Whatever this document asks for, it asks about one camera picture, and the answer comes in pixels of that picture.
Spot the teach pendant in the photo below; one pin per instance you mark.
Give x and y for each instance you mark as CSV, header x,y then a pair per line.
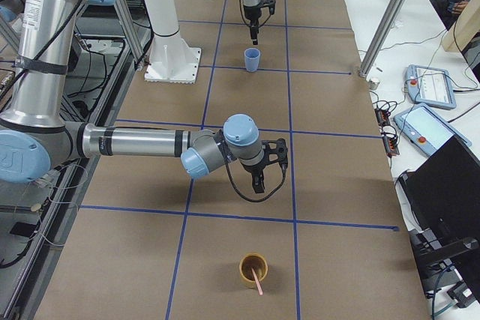
x,y
431,86
426,129

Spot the small metal cylinder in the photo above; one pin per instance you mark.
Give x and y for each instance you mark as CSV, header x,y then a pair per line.
x,y
373,83

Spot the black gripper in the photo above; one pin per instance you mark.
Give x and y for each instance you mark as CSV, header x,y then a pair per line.
x,y
250,13
253,169

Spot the brown paper table cover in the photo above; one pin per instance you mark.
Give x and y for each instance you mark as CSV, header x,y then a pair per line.
x,y
150,243

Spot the black monitor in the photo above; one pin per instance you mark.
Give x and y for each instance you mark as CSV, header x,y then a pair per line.
x,y
444,196

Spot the yellow wooden cup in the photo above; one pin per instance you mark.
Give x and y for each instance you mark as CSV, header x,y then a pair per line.
x,y
252,260

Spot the aluminium frame post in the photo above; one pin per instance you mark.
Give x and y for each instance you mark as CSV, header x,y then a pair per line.
x,y
380,36

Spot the blue cup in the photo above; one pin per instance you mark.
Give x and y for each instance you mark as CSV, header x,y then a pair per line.
x,y
252,59

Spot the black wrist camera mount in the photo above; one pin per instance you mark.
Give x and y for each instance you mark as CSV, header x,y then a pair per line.
x,y
277,150

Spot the pink chopstick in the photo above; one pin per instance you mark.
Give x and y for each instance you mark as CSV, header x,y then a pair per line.
x,y
257,282

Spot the near teach pendant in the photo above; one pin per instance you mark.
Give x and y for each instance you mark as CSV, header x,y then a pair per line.
x,y
426,129

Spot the far teach pendant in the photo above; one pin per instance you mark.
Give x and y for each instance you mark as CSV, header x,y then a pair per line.
x,y
431,86

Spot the black orange terminal strip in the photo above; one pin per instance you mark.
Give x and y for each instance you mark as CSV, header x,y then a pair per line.
x,y
388,132

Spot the white camera post base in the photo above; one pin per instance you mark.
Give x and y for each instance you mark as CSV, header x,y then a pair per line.
x,y
170,58

